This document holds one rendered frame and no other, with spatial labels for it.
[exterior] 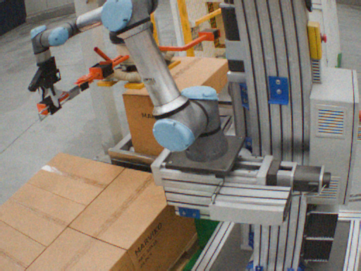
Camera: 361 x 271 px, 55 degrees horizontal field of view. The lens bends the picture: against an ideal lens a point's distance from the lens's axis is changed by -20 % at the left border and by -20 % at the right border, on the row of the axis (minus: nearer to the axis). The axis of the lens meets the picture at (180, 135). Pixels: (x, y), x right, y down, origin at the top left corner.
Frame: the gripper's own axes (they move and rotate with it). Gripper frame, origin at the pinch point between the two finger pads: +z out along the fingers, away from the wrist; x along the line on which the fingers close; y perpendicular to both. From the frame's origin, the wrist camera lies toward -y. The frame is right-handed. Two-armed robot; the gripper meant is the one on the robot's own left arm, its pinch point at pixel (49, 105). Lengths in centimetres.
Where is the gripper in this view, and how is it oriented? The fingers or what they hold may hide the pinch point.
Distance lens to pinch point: 167.6
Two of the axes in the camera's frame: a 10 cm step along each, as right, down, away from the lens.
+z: 1.5, 8.6, 4.9
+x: -8.3, -1.6, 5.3
